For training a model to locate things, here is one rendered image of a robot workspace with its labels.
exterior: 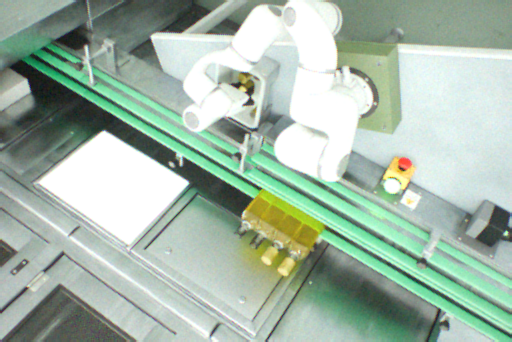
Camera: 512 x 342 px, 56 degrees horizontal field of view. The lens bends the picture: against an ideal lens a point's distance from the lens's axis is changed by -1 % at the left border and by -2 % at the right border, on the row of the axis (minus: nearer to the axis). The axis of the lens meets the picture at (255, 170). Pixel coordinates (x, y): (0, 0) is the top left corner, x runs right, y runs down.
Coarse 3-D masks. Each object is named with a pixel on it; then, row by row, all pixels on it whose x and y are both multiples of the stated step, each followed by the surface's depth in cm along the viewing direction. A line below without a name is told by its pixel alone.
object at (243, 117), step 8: (216, 64) 149; (216, 72) 151; (224, 72) 154; (232, 72) 158; (240, 72) 156; (256, 72) 142; (216, 80) 153; (224, 80) 157; (232, 80) 160; (256, 80) 154; (264, 80) 143; (256, 88) 156; (264, 88) 145; (256, 96) 158; (256, 104) 161; (240, 112) 161; (248, 112) 161; (256, 112) 153; (240, 120) 159; (248, 120) 159; (256, 120) 155
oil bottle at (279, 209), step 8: (280, 200) 153; (272, 208) 150; (280, 208) 151; (288, 208) 151; (264, 216) 148; (272, 216) 148; (280, 216) 149; (264, 224) 146; (272, 224) 147; (264, 232) 146; (272, 232) 146
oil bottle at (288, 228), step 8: (296, 208) 151; (288, 216) 149; (296, 216) 149; (304, 216) 150; (280, 224) 147; (288, 224) 147; (296, 224) 147; (280, 232) 145; (288, 232) 145; (296, 232) 146; (272, 240) 147; (280, 240) 144; (288, 240) 144
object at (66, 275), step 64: (0, 128) 180; (64, 128) 185; (128, 128) 188; (0, 192) 162; (0, 256) 150; (64, 256) 153; (128, 256) 153; (320, 256) 166; (0, 320) 138; (64, 320) 140; (128, 320) 142; (192, 320) 141; (320, 320) 149; (384, 320) 152
